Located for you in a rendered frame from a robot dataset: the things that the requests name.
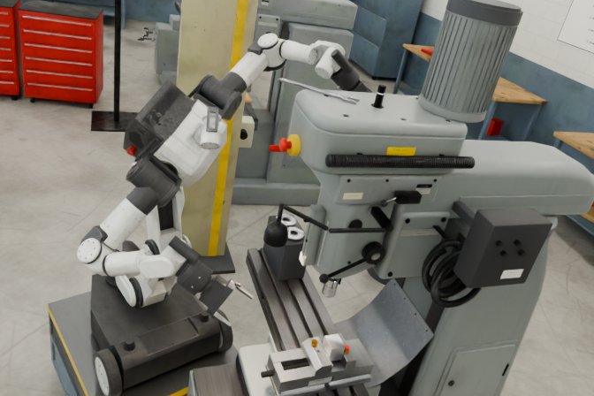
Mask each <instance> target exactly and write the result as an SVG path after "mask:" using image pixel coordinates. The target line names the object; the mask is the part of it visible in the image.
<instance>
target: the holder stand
mask: <svg viewBox="0 0 594 396"><path fill-rule="evenodd" d="M277 217H278V216H269V219H268V224H269V223H270V222H272V221H277ZM281 222H282V223H284V224H285V225H286V226H287V230H288V239H287V243H286V245H284V246H283V247H271V246H269V245H267V244H266V243H265V242H264V244H263V251H264V253H265V255H266V257H267V259H268V261H269V263H270V266H271V268H272V269H273V271H274V273H275V275H276V277H277V279H278V280H286V279H294V278H304V274H305V270H306V266H302V264H301V261H300V259H299V258H300V253H301V251H302V247H303V242H304V239H305V234H306V233H305V232H304V231H303V229H302V228H301V226H300V224H299V222H298V221H297V219H296V218H295V216H294V215H287V214H282V218H281Z"/></svg>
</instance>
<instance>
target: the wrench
mask: <svg viewBox="0 0 594 396"><path fill-rule="evenodd" d="M278 81H282V82H284V83H287V84H291V85H294V86H297V87H300V88H306V89H308V90H312V91H315V92H317V93H321V94H324V95H329V96H332V97H336V98H338V99H342V101H344V102H346V103H351V104H355V105H356V104H357V102H359V101H360V99H358V98H355V97H352V96H348V95H346V96H344V95H339V94H335V93H332V92H330V91H326V90H323V89H320V88H314V87H311V86H309V85H305V84H302V83H299V82H296V81H292V80H288V79H284V78H279V79H278Z"/></svg>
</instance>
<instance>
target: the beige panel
mask: <svg viewBox="0 0 594 396"><path fill-rule="evenodd" d="M257 5H258V0H182V4H181V17H180V30H179V55H178V69H177V81H176V87H177V88H179V89H180V90H181V91H182V92H184V93H185V94H186V95H189V94H190V93H191V92H192V91H193V90H194V89H195V88H196V87H197V86H198V84H199V82H200V81H201V79H202V78H203V77H204V76H206V75H207V74H209V73H211V74H213V75H214V76H215V77H216V78H217V79H219V80H221V79H223V77H224V76H225V75H226V74H227V73H228V72H229V71H231V69H232V68H233V67H234V66H235V65H236V64H237V63H239V61H240V60H241V59H242V58H243V57H244V56H245V55H246V54H247V53H248V47H249V46H250V45H251V44H252V43H253V38H254V31H255V18H256V12H257ZM245 97H246V90H245V91H244V92H243V93H242V101H241V104H240V106H239V108H238V109H237V110H236V112H235V113H234V115H233V116H232V118H231V120H225V119H223V121H224V122H225V123H226V124H227V143H226V144H225V145H224V147H223V148H222V150H221V151H220V153H219V154H218V155H217V157H216V159H215V160H214V162H213V163H212V165H211V166H210V167H209V169H208V170H207V171H206V173H205V174H204V175H203V177H202V178H200V179H199V180H198V181H196V182H195V183H194V184H193V185H192V186H190V187H183V191H184V196H185V203H184V207H183V210H182V213H181V230H182V235H186V236H187V237H188V239H189V241H190V243H191V245H192V249H193V250H195V251H196V252H197V253H198V254H200V255H201V257H200V258H199V259H198V260H200V261H201V262H202V263H204V264H205V265H206V266H207V267H209V268H210V269H211V270H213V273H212V274H211V275H216V274H229V273H235V268H234V265H233V261H232V257H231V254H230V251H229V248H228V246H227V243H226V235H227V229H228V222H229V216H230V208H231V202H232V190H233V183H234V176H235V170H236V163H237V156H238V149H239V143H240V130H241V124H242V117H243V111H244V103H245Z"/></svg>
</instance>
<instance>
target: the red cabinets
mask: <svg viewBox="0 0 594 396"><path fill-rule="evenodd" d="M23 87H24V89H25V97H30V102H31V103H34V101H35V98H44V99H54V100H63V101H72V102H82V103H89V108H92V109H93V106H94V103H96V102H97V100H98V98H99V96H100V94H101V92H102V90H103V9H99V8H93V7H87V6H79V5H73V4H61V3H54V2H48V1H42V0H30V1H28V2H27V3H26V4H24V5H21V0H0V94H2V95H12V96H11V97H12V100H16V99H17V95H19V94H20V92H21V90H22V88H23Z"/></svg>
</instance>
